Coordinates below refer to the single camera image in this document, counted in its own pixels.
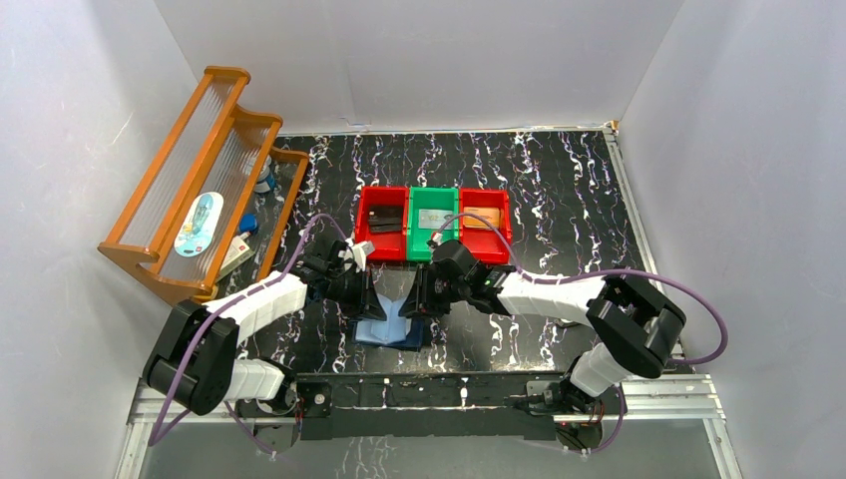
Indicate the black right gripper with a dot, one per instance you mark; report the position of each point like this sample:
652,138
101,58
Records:
419,297

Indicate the white blue bottle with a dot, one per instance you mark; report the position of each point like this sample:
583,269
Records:
265,182

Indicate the blue leather card holder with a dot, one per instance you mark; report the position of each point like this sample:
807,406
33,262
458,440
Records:
396,331

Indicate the small white pink object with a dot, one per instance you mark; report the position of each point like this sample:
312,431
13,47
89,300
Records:
566,323

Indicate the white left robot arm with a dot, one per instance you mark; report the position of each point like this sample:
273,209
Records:
195,360

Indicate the blue capped tube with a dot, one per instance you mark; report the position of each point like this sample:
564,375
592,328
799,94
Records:
247,226

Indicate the red plastic bin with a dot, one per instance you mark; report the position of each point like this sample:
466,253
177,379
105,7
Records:
388,247
486,229

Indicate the left red plastic bin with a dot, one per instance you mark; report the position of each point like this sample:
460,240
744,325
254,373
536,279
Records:
388,247

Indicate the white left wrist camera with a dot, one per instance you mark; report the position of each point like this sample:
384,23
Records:
356,253

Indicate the orange card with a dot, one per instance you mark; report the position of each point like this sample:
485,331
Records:
482,218

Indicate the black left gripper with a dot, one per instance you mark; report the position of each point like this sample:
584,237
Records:
364,294

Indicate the white red box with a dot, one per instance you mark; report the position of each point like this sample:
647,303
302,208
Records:
237,254

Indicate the orange wooden rack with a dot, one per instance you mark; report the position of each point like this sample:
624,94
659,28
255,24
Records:
215,146

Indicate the right red plastic bin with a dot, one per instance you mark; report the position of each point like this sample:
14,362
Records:
486,229

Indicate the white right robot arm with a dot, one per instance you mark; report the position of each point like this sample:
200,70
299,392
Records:
636,324

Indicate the grey silver card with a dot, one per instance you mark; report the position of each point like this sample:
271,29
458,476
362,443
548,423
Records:
434,219

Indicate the green plastic bin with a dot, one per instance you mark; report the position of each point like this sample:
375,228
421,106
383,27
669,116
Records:
417,248

